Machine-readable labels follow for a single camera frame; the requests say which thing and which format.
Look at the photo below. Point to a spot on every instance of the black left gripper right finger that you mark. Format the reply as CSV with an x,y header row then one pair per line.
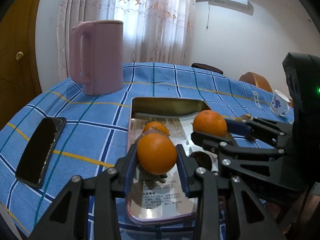
x,y
245,215

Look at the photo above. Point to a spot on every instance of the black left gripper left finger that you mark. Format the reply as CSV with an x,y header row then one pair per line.
x,y
67,216

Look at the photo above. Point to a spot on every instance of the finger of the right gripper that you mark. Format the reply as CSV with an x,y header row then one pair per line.
x,y
268,131
219,144

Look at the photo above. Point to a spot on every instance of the orange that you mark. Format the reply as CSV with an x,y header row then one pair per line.
x,y
157,125
156,153
210,122

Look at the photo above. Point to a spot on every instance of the cut fruit piece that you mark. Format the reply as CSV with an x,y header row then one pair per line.
x,y
246,117

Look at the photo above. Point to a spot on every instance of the large purple round fruit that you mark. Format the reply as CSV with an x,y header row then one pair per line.
x,y
147,133

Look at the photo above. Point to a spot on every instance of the white blue floral cup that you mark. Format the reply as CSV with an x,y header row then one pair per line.
x,y
280,104

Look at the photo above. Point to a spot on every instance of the dark fruit in box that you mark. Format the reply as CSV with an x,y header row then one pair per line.
x,y
203,160

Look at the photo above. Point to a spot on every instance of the brown leather armchair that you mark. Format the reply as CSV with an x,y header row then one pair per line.
x,y
256,80

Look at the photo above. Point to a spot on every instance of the black smartphone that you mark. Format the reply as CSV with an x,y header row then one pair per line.
x,y
36,156

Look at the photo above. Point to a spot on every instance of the orange in box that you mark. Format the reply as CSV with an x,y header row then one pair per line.
x,y
157,125

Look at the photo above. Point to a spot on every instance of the gold pink tin box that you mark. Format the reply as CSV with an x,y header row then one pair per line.
x,y
159,200

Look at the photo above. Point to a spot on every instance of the dark round stool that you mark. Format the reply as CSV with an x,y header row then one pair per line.
x,y
207,67

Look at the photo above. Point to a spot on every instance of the blue plaid tablecloth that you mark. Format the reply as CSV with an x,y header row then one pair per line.
x,y
95,134

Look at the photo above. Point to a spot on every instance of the sheer floral curtain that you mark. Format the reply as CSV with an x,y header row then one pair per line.
x,y
154,30

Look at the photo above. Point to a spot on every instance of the pink kettle jug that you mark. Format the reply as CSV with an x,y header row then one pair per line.
x,y
96,56

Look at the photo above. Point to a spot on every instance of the brass door knob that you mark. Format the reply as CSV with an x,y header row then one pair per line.
x,y
19,56

